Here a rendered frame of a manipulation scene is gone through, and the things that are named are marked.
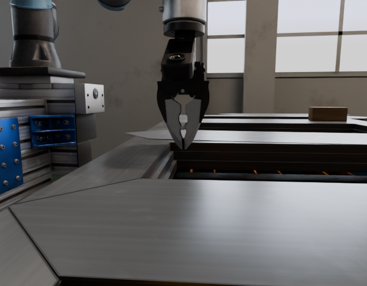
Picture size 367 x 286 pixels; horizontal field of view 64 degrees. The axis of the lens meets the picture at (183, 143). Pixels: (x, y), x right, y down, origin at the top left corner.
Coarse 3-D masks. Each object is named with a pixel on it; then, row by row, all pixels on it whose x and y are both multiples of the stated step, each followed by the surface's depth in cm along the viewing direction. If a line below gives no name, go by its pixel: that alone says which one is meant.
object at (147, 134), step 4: (140, 132) 73; (144, 132) 73; (148, 132) 73; (152, 132) 73; (156, 132) 73; (160, 132) 73; (140, 136) 66; (144, 136) 66; (148, 136) 66; (152, 136) 66
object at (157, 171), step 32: (224, 128) 101; (256, 128) 100; (288, 128) 100; (320, 128) 99; (352, 128) 98; (160, 160) 46; (192, 160) 58; (224, 160) 58; (256, 160) 57; (288, 160) 57; (320, 160) 56; (352, 160) 56
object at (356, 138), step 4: (336, 136) 67; (340, 136) 67; (344, 136) 67; (348, 136) 67; (352, 136) 67; (356, 136) 67; (360, 136) 67; (364, 136) 67; (348, 140) 61; (352, 140) 61; (356, 140) 61; (360, 140) 61; (364, 140) 61; (356, 144) 56; (360, 144) 56; (364, 144) 56
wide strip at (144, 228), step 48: (96, 192) 28; (144, 192) 28; (192, 192) 28; (240, 192) 28; (288, 192) 28; (336, 192) 28; (48, 240) 19; (96, 240) 19; (144, 240) 19; (192, 240) 19; (240, 240) 19; (288, 240) 19; (336, 240) 19
